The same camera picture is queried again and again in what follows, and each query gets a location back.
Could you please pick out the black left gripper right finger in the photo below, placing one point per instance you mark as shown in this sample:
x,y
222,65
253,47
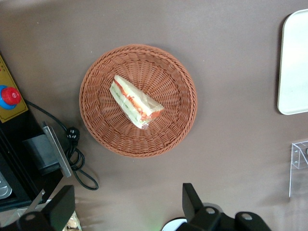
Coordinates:
x,y
199,216

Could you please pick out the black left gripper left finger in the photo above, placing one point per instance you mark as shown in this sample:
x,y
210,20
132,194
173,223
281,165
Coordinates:
x,y
57,211

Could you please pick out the triangle sandwich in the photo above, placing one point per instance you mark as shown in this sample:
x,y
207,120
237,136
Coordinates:
x,y
134,101

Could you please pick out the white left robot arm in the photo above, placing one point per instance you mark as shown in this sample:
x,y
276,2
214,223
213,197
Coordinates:
x,y
175,225

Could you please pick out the round brown wicker basket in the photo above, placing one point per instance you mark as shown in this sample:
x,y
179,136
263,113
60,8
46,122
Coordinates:
x,y
101,125

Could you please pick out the beige plastic tray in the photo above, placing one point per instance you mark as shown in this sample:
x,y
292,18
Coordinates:
x,y
296,72

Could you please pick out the clear bag of fried snacks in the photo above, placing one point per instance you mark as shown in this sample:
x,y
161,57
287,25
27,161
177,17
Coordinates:
x,y
73,220

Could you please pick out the grey metal bar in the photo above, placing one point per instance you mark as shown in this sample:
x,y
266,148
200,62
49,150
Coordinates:
x,y
33,204

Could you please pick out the steel appliance pan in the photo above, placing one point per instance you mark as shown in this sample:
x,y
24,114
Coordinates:
x,y
4,187

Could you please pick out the black appliance with yellow panel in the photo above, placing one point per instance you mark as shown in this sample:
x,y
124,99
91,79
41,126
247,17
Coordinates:
x,y
14,144

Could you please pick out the clear acrylic bottle rack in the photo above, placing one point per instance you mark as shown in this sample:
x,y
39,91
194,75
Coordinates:
x,y
298,156

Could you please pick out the red emergency stop button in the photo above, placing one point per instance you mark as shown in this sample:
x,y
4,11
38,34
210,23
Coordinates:
x,y
9,95

